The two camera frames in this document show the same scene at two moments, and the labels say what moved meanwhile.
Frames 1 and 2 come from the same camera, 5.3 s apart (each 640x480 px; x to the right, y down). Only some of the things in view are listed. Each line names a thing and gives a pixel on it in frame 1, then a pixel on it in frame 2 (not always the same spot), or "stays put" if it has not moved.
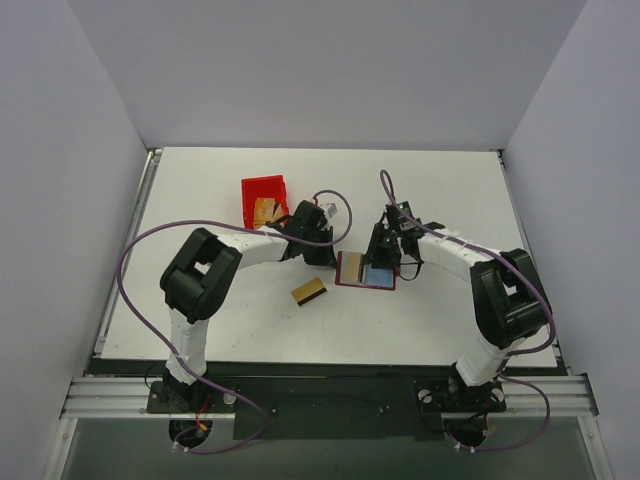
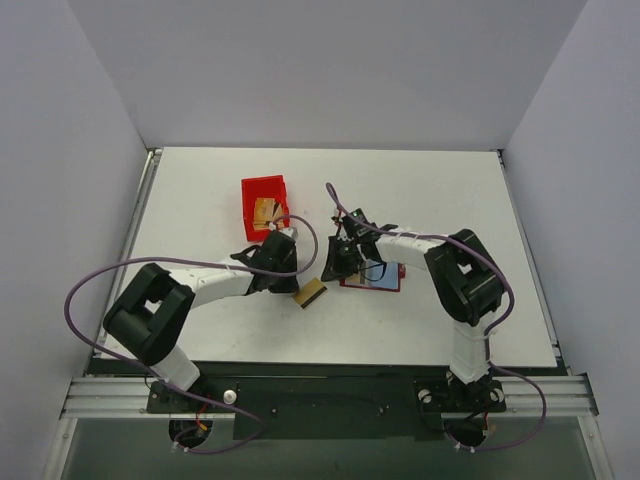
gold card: x=309 y=292 stays put
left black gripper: x=321 y=241 → x=288 y=282
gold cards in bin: x=266 y=210 stays put
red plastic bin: x=269 y=187 stays put
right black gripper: x=382 y=251 → x=338 y=259
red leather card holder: x=351 y=270 stays put
